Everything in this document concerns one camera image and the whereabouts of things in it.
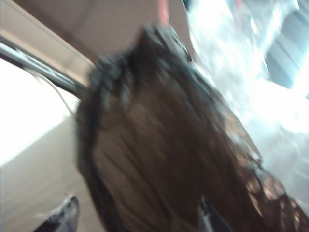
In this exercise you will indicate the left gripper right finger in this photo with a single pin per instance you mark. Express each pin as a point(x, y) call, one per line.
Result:
point(210, 220)

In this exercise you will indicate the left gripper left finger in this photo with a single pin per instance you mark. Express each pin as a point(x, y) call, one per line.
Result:
point(60, 217)

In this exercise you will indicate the black garbage bag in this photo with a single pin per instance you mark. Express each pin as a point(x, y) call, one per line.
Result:
point(157, 145)

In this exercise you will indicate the clear plastic bag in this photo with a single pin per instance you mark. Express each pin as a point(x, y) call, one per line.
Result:
point(241, 72)

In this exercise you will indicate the brown desk partition panel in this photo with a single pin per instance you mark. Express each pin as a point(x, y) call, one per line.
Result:
point(108, 24)

